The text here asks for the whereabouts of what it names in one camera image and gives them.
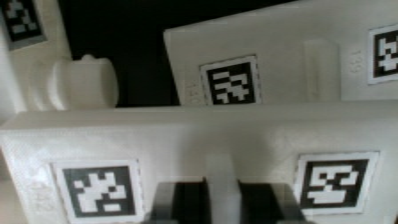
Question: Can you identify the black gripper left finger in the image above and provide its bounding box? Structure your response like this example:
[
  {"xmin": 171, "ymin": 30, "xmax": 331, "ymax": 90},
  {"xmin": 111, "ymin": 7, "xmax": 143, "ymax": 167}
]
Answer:
[{"xmin": 144, "ymin": 179, "xmax": 212, "ymax": 224}]

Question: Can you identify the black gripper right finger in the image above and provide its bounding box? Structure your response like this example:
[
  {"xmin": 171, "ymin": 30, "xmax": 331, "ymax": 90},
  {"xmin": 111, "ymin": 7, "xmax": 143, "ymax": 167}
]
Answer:
[{"xmin": 238, "ymin": 182, "xmax": 306, "ymax": 224}]

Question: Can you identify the white cabinet body box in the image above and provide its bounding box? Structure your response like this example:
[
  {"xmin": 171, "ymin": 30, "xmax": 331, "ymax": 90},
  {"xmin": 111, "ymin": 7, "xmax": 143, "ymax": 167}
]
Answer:
[{"xmin": 0, "ymin": 0, "xmax": 119, "ymax": 124}]

